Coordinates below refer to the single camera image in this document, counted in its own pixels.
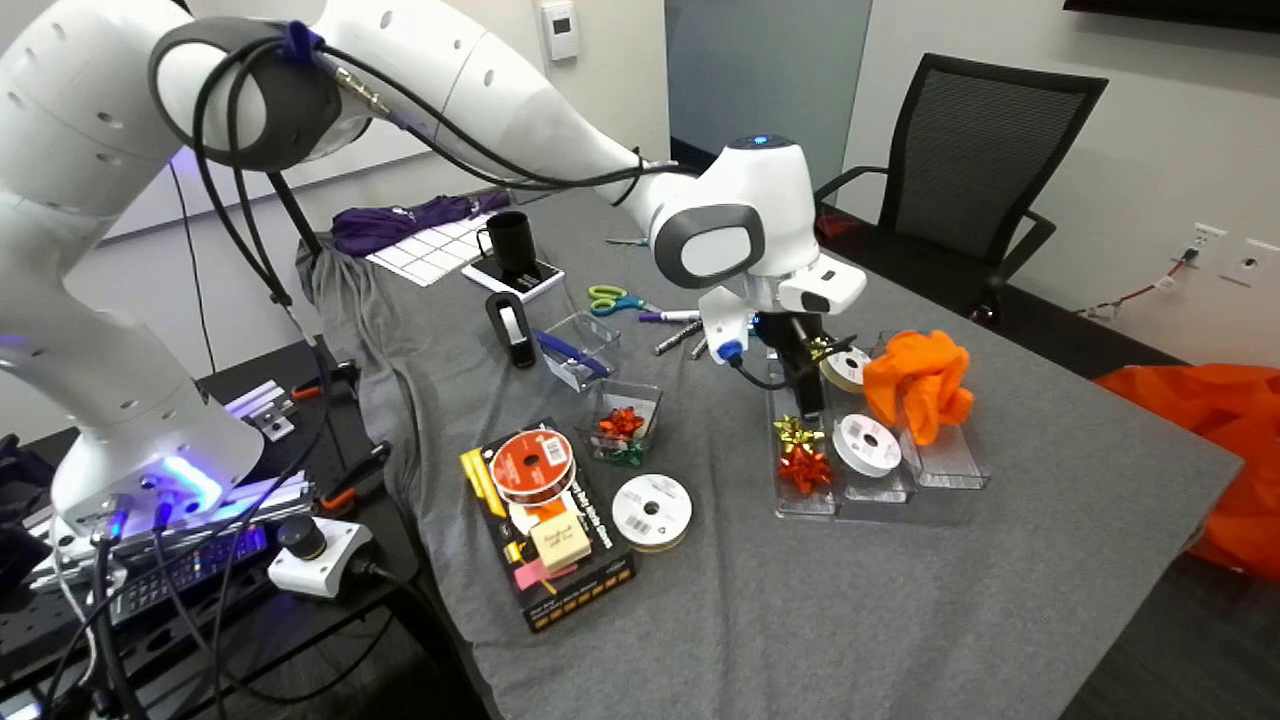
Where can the yellow sticky note pad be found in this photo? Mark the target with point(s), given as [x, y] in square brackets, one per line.
[560, 542]

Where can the clear container with blue pens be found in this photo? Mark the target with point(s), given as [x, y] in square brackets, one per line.
[582, 354]

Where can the black wall television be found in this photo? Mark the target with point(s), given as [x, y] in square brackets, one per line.
[1186, 8]

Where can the dark marker pen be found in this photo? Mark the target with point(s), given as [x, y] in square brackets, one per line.
[672, 338]

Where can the red bow in organizer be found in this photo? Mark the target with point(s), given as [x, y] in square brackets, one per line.
[804, 471]

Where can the orange ribbon spool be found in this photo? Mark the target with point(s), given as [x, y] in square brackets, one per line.
[532, 467]

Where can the white wall thermostat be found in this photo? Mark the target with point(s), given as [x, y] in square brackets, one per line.
[560, 25]

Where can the large gold gift bow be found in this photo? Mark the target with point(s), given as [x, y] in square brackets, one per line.
[796, 434]

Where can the black tripod pole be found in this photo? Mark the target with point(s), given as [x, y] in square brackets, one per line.
[298, 220]

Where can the purple cloth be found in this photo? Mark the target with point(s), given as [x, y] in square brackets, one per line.
[403, 220]

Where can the small red gift bow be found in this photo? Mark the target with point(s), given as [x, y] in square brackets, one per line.
[623, 425]

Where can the orange tissue paper bunch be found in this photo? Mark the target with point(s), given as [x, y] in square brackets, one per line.
[921, 380]

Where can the black cup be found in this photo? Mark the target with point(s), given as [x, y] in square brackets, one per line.
[508, 246]

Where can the blue white marker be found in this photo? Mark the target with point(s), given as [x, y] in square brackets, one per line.
[665, 319]

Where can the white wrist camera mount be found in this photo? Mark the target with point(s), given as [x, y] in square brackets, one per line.
[827, 285]

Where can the black flat cardboard box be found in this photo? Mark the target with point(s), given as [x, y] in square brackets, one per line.
[584, 598]

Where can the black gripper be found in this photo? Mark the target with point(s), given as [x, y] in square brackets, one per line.
[790, 343]

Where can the clear tiered plastic organizer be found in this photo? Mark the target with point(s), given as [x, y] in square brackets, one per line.
[946, 467]

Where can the silver controller unit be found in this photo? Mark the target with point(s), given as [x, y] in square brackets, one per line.
[200, 552]

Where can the orange plastic bag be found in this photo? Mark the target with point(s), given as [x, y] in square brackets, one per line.
[1212, 425]

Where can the gray tablecloth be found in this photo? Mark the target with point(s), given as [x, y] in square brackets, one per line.
[827, 614]

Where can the white wall outlet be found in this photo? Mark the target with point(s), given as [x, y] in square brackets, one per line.
[1234, 255]

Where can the small clear plastic container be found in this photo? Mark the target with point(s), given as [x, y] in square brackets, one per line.
[641, 452]

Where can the yellow highlighter marker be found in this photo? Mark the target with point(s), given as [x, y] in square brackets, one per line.
[482, 483]

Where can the black mesh office chair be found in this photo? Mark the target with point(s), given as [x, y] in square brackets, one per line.
[982, 145]

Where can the black tape dispenser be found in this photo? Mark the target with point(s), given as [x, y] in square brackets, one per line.
[508, 324]

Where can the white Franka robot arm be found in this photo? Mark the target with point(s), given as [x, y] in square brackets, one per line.
[443, 66]

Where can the black robot stand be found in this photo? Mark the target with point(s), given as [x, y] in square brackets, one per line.
[335, 640]

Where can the large white ribbon spool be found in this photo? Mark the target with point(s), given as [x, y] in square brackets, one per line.
[653, 509]

